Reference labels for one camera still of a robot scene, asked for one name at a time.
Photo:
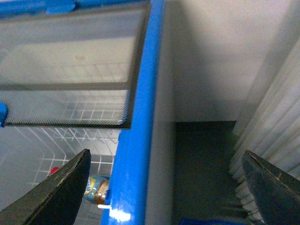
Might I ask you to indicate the rear sliding glass lid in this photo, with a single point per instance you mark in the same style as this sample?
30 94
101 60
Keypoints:
87 49

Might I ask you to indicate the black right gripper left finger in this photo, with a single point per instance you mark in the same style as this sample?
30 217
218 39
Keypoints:
56 200

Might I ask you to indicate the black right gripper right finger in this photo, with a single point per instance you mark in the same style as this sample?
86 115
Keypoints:
276 193

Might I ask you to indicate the white wire freezer basket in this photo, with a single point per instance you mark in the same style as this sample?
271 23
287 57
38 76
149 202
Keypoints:
51 128

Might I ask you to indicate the white pleated curtain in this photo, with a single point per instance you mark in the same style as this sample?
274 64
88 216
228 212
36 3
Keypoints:
273 133

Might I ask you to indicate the red capped drink bottle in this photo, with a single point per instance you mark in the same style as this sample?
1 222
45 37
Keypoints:
96 189

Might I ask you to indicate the front sliding glass lid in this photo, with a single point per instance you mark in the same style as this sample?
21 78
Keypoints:
78 69

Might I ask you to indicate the sliding glass lid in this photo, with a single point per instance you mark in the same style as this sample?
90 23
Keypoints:
87 49
78 69

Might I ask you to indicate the white blue chest freezer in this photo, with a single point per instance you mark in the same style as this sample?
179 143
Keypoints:
127 199

